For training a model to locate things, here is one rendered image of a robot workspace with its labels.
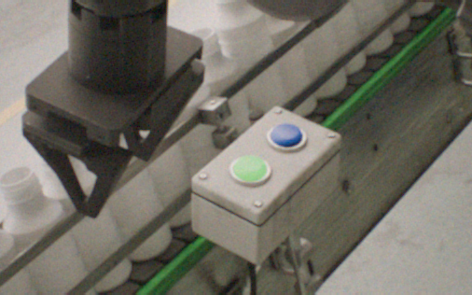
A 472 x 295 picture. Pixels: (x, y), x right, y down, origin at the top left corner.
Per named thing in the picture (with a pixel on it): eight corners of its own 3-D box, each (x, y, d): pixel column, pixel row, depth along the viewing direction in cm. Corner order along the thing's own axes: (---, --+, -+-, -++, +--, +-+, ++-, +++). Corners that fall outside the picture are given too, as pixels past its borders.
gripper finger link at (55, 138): (22, 214, 70) (16, 99, 64) (86, 149, 75) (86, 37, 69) (113, 258, 68) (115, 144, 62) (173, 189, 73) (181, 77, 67)
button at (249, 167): (246, 161, 106) (246, 148, 105) (272, 173, 105) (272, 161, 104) (227, 177, 104) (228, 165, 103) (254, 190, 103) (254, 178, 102)
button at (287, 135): (282, 128, 110) (283, 117, 109) (308, 140, 108) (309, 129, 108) (264, 144, 108) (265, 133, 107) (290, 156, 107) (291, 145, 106)
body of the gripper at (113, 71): (21, 114, 65) (16, 10, 60) (117, 28, 72) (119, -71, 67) (115, 157, 63) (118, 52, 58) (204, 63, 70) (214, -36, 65)
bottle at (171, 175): (180, 197, 127) (136, 67, 119) (213, 210, 122) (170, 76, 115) (139, 224, 124) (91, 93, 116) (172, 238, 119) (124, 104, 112)
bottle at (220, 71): (214, 180, 128) (171, 52, 120) (215, 154, 133) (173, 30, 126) (265, 168, 127) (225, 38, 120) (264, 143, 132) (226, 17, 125)
